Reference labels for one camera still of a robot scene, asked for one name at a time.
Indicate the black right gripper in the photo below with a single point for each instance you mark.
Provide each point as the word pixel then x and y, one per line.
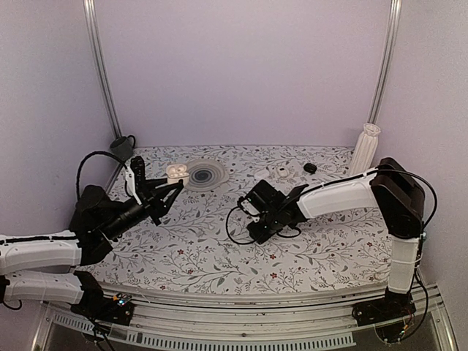
pixel 257 235

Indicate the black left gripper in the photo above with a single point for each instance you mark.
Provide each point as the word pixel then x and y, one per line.
pixel 153 203

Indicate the white earbuds charging case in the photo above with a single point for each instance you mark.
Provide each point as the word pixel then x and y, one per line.
pixel 176 173

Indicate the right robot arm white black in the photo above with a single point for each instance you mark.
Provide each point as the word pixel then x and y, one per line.
pixel 399 196

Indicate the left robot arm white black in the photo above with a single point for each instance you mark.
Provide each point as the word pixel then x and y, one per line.
pixel 49 267

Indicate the white earbud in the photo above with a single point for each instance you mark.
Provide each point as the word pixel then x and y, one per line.
pixel 262 174

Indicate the swirl patterned shallow plate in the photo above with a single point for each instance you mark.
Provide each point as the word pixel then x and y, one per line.
pixel 205 175

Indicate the floral patterned table mat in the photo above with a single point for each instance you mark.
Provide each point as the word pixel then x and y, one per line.
pixel 202 245

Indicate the grey mug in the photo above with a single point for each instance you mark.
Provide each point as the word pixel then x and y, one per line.
pixel 123 147

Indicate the white ribbed vase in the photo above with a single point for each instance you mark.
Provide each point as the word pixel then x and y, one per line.
pixel 365 149

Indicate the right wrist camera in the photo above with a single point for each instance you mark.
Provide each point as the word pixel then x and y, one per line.
pixel 246 206

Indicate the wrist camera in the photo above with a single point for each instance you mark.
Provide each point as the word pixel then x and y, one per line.
pixel 246 206
pixel 134 175

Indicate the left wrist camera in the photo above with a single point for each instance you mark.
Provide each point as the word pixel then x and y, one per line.
pixel 134 175

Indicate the aluminium front rail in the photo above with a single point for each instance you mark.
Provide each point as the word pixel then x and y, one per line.
pixel 289 321

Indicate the left aluminium frame post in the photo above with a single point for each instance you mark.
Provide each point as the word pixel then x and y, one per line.
pixel 97 53

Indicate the aluminium frame post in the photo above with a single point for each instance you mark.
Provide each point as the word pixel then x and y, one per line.
pixel 387 55
pixel 97 53

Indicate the right aluminium frame post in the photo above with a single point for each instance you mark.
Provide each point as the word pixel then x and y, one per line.
pixel 387 55

